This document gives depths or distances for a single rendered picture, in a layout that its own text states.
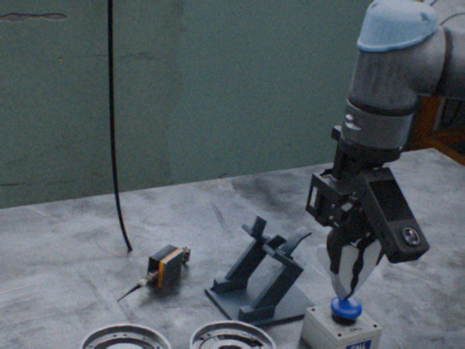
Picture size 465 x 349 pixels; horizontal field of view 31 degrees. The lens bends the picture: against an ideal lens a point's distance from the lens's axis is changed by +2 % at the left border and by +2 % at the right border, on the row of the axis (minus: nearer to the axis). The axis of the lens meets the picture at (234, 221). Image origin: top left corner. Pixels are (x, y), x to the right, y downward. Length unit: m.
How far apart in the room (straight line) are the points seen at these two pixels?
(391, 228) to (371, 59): 0.18
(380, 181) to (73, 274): 0.45
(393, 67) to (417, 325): 0.41
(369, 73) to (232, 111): 1.98
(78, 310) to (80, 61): 1.55
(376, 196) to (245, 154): 2.06
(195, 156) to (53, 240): 1.67
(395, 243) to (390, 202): 0.05
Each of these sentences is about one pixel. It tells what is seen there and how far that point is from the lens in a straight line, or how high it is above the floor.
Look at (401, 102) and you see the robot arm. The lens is 0.94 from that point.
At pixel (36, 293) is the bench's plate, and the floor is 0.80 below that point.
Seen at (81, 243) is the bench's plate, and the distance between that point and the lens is 1.25.
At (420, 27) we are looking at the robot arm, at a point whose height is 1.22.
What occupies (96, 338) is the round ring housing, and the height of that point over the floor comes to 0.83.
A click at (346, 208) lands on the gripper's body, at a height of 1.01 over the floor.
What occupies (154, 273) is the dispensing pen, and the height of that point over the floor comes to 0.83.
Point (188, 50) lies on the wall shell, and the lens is 2.72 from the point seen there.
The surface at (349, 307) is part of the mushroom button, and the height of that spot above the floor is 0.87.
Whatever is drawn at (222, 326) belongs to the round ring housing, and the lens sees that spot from 1.05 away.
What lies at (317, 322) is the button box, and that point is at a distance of 1.07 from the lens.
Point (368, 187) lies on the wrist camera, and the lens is 0.96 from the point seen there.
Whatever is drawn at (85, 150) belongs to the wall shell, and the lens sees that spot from 2.70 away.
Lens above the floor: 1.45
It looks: 29 degrees down
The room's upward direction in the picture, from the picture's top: 8 degrees clockwise
